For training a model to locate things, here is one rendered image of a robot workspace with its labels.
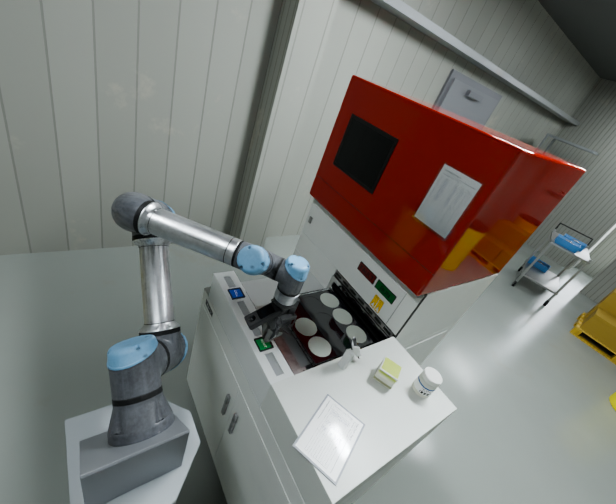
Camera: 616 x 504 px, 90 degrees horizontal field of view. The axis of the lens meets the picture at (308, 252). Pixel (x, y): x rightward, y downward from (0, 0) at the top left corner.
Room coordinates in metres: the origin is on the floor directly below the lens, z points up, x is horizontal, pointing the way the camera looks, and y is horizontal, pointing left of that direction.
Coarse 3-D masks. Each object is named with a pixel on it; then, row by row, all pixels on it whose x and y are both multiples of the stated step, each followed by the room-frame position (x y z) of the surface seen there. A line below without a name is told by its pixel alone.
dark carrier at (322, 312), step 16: (304, 304) 1.10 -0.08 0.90; (320, 304) 1.14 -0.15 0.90; (320, 320) 1.04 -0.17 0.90; (336, 320) 1.08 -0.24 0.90; (352, 320) 1.12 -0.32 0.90; (304, 336) 0.91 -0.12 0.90; (320, 336) 0.95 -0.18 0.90; (336, 336) 0.98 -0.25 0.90; (368, 336) 1.06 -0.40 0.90; (336, 352) 0.90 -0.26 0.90
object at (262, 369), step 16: (224, 272) 1.03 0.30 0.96; (224, 288) 0.93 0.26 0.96; (224, 304) 0.89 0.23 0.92; (240, 304) 0.89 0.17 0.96; (224, 320) 0.87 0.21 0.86; (240, 320) 0.81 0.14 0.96; (240, 336) 0.77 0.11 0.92; (256, 336) 0.77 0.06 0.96; (240, 352) 0.75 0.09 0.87; (256, 352) 0.70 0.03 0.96; (272, 352) 0.73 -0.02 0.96; (256, 368) 0.67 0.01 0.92; (272, 368) 0.67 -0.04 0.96; (288, 368) 0.69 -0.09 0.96; (256, 384) 0.65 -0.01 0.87
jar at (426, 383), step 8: (432, 368) 0.85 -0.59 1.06; (424, 376) 0.81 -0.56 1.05; (432, 376) 0.81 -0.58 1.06; (440, 376) 0.83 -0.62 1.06; (416, 384) 0.81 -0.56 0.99; (424, 384) 0.79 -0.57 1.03; (432, 384) 0.79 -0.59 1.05; (416, 392) 0.80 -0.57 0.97; (424, 392) 0.79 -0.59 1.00; (432, 392) 0.80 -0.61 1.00
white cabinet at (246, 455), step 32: (192, 352) 1.03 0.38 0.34; (224, 352) 0.82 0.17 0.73; (192, 384) 0.97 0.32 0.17; (224, 384) 0.77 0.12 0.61; (224, 416) 0.72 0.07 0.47; (256, 416) 0.61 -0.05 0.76; (224, 448) 0.67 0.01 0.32; (256, 448) 0.56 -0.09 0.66; (224, 480) 0.61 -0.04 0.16; (256, 480) 0.51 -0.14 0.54; (288, 480) 0.45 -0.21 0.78
